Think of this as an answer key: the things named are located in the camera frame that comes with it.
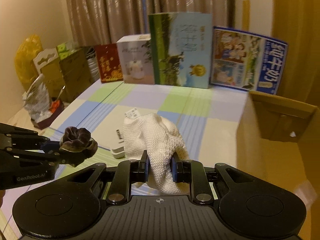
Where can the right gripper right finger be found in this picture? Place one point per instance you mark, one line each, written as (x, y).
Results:
(196, 175)

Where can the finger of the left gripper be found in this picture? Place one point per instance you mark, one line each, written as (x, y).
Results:
(49, 144)

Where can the white power adapter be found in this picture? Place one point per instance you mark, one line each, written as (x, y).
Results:
(117, 148)

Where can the dark velvet scrunchie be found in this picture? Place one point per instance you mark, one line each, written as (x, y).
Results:
(77, 145)

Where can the white crumpled plastic bag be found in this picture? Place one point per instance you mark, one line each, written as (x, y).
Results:
(36, 101)

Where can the white knitted sock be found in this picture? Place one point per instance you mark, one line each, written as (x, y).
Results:
(161, 139)

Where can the wooden wardrobe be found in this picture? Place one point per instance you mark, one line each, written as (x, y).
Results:
(297, 23)

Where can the brown cardboard boxes stack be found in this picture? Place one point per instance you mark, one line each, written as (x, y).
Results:
(65, 78)

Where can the wooden stick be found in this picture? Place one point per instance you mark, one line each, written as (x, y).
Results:
(246, 8)

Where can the yellow plastic bag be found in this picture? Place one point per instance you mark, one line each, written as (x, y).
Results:
(24, 65)

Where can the red gift box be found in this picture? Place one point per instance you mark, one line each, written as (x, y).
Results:
(108, 63)

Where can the white ointment box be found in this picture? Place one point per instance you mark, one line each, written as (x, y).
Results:
(132, 114)

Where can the white appliance box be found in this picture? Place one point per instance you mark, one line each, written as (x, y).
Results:
(135, 59)

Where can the green blue milk carton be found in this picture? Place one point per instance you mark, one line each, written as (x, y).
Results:
(181, 48)

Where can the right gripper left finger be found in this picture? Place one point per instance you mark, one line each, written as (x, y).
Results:
(124, 175)

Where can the cardboard box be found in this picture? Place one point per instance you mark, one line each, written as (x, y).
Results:
(277, 140)

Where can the blue cartoon milk carton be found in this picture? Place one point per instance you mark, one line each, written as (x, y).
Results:
(247, 61)

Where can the person's left hand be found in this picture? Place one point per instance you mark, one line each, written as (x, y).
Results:
(2, 194)

